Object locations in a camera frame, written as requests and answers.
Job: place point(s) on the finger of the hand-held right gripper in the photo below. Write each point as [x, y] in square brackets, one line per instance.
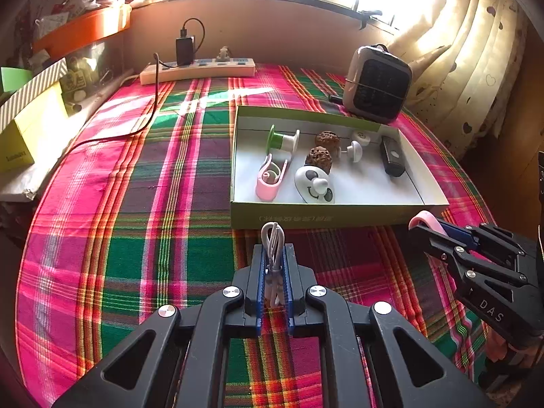
[457, 231]
[437, 244]

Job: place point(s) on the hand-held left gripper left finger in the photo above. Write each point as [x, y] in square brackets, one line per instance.
[257, 280]

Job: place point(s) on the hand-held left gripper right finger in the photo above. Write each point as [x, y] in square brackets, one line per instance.
[288, 280]

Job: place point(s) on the large pink clip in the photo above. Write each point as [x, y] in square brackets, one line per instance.
[427, 219]

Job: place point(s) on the green and white cardboard box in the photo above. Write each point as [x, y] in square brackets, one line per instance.
[323, 216]

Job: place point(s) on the small pink clip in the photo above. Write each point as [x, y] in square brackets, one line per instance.
[265, 189]

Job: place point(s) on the black bike light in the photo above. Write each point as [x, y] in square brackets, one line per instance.
[393, 159]

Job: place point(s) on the white smiley face disc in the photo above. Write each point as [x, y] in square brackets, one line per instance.
[304, 182]

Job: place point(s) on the beige mushroom knob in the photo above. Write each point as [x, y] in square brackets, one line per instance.
[353, 151]

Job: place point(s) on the brown wrinkled walnut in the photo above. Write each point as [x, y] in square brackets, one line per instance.
[328, 139]
[318, 157]

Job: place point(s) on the white bottle cap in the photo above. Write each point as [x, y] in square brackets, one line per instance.
[361, 136]

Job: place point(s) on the green and white spool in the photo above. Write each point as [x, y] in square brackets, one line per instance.
[280, 140]

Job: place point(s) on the person's right hand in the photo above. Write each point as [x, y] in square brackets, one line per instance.
[499, 344]

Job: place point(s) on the brown wooden cabinet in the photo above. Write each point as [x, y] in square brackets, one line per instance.
[522, 114]

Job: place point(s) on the pink green plaid tablecloth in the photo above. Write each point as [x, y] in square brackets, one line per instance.
[127, 221]

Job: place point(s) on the beige fan heater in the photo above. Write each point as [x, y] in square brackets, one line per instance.
[374, 80]

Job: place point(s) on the small black plug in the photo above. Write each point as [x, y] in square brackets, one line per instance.
[335, 98]

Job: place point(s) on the cream heart print curtain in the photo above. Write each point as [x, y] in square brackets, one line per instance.
[467, 51]

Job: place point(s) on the white power strip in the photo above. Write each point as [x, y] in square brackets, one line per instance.
[212, 70]

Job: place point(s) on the small grey plug adapter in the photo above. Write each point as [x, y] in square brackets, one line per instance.
[223, 54]

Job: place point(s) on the black window latch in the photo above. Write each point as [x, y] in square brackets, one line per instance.
[369, 18]

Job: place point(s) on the black charger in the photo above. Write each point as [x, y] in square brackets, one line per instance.
[185, 51]

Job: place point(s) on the white paper sheet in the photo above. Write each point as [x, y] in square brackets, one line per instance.
[19, 187]

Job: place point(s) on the yellow-green cardboard box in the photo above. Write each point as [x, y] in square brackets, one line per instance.
[29, 144]

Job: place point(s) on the glass jar with label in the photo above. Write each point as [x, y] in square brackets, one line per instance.
[83, 74]

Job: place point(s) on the striped cardboard box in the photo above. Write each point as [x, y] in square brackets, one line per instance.
[34, 89]

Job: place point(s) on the orange tray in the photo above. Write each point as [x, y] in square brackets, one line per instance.
[85, 29]

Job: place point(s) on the green box lid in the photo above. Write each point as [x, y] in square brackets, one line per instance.
[15, 78]

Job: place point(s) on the assorted cards and packets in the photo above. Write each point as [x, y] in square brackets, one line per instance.
[76, 6]

